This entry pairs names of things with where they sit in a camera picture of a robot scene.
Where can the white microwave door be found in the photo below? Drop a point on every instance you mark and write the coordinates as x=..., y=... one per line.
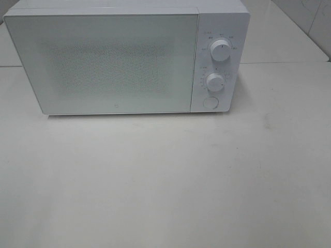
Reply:
x=107, y=64

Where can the white timer knob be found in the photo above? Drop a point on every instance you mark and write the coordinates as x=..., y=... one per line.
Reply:
x=215, y=82

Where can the round white door button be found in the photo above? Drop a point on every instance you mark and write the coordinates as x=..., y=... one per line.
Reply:
x=211, y=103

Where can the white microwave oven body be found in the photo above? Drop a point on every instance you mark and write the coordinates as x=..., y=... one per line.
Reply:
x=228, y=19

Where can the upper white power knob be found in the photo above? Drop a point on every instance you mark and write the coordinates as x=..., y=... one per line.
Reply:
x=220, y=49

